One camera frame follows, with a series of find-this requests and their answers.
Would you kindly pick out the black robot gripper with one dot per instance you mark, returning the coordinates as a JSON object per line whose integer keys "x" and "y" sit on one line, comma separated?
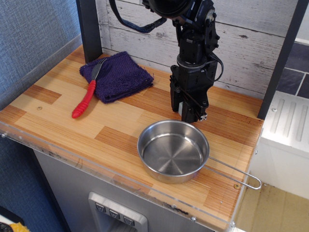
{"x": 192, "y": 83}

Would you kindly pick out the pale blue cube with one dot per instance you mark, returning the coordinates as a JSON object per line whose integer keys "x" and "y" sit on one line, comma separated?
{"x": 180, "y": 109}

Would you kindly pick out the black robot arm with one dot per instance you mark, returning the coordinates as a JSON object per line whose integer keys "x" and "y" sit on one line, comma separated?
{"x": 194, "y": 21}

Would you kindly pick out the stainless steel pan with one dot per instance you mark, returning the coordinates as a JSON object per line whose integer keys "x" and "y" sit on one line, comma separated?
{"x": 174, "y": 152}

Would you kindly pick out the purple folded towel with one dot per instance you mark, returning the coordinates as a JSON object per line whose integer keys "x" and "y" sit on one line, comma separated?
{"x": 121, "y": 77}

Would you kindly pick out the white ribbed side cabinet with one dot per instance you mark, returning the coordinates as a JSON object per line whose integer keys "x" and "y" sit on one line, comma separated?
{"x": 281, "y": 156}

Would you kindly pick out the silver dispenser button panel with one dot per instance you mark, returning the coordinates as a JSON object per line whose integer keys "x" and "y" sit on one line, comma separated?
{"x": 110, "y": 216}

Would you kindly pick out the clear acrylic edge guard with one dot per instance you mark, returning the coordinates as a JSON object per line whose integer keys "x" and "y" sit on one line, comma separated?
{"x": 78, "y": 158}

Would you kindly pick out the yellow object at corner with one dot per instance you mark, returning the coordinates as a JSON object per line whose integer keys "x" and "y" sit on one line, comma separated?
{"x": 18, "y": 227}

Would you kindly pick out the red handled fork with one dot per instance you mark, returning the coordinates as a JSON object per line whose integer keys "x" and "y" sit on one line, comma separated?
{"x": 83, "y": 105}

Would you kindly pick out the dark right frame post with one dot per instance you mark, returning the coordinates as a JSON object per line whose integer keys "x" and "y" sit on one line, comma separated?
{"x": 289, "y": 40}

